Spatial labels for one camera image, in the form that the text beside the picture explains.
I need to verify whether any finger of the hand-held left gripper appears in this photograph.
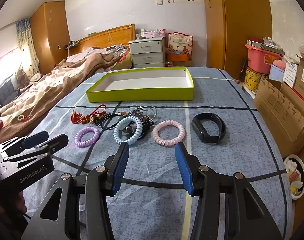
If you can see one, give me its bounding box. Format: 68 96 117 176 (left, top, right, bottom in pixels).
2 134 69 162
0 131 50 157

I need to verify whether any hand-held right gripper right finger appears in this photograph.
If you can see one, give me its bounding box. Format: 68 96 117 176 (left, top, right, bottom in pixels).
174 142 285 240

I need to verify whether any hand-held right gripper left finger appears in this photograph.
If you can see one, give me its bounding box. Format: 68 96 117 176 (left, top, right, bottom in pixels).
20 141 130 240

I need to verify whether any purple spiral hair tie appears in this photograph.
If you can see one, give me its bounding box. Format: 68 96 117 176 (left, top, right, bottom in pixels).
75 126 100 147

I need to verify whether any red knot charm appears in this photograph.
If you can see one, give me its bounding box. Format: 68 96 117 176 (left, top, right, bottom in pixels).
71 109 85 125

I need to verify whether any blue spiral hair tie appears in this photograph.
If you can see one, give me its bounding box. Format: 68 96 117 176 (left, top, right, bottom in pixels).
113 116 144 145

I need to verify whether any gold charm hair tie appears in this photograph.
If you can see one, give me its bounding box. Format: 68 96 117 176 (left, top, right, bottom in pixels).
88 114 117 130

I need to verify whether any black wristband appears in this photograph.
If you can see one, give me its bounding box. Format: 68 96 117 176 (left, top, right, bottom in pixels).
192 113 227 145

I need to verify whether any pink spiral hair tie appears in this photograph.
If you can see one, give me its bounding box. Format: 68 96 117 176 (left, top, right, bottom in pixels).
152 120 187 147

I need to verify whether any black pink charm hair tie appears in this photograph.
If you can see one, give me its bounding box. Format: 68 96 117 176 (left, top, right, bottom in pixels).
122 120 155 139

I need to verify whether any black beaded hair tie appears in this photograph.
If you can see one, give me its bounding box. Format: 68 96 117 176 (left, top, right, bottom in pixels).
102 111 129 130

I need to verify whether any red gold knot bracelet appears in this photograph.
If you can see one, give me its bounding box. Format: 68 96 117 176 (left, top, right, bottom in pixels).
83 104 108 124

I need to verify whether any grey hair tie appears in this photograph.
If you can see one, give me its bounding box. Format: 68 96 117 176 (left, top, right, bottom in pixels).
132 106 158 120

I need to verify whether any green cardboard box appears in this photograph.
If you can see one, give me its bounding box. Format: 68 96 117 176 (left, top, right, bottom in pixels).
86 67 194 103

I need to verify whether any blue checked cloth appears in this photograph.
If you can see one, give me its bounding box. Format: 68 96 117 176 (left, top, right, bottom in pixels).
22 66 295 240

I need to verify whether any grey chair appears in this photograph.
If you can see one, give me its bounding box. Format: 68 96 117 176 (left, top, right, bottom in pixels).
0 77 20 105

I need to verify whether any brown plush toy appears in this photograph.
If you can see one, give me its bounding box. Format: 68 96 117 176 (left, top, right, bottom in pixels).
15 69 30 90

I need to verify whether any brown fleece blanket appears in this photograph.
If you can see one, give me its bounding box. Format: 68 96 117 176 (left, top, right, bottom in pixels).
0 46 132 145

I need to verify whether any bed with brown blanket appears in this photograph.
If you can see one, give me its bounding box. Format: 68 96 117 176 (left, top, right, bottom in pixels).
66 52 92 63

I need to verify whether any floral curtain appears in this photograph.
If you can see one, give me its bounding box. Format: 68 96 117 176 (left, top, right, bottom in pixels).
16 19 40 80

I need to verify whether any tall wooden cabinet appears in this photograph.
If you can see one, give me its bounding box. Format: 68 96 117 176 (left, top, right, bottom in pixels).
30 1 70 74

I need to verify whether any pile of clothes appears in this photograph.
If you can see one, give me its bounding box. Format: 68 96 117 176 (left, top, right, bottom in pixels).
104 44 131 63

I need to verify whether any white trash bin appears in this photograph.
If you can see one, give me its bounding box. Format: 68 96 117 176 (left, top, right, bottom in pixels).
283 154 304 200

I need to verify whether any open cardboard box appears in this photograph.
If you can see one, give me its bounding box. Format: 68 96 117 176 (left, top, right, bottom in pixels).
253 76 304 155

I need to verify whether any orange box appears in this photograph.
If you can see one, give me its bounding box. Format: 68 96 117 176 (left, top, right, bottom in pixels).
170 52 192 62

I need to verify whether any yellow patterned box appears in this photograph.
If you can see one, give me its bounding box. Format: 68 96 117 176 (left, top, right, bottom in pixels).
243 66 270 93

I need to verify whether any red black tool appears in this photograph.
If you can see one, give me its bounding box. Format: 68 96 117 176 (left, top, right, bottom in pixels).
238 58 248 83

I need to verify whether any white drawer nightstand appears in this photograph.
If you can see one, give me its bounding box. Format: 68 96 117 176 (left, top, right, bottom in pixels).
128 37 166 68

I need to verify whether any wooden headboard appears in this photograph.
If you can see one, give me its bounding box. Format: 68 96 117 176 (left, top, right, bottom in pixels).
67 24 136 55

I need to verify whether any red patterned gift bag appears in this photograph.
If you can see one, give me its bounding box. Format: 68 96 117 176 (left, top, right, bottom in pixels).
168 32 194 55

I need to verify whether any pink plastic bin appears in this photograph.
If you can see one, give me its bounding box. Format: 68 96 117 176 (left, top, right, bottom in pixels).
245 44 283 75

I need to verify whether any pink lidded round container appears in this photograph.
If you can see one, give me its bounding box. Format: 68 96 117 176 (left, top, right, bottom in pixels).
269 60 287 82

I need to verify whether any pink box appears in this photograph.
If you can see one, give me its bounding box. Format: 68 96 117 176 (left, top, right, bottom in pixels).
139 29 166 39

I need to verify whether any white labelled package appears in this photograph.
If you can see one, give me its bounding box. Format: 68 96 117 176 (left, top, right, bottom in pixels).
282 60 298 84

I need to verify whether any large wooden wardrobe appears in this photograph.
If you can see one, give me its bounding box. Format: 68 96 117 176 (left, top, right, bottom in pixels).
202 0 272 80

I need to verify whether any striped flat box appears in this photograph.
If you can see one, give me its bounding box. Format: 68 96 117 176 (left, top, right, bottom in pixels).
247 39 285 55

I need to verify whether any white cable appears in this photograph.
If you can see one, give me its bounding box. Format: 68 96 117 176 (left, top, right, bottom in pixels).
193 76 236 82

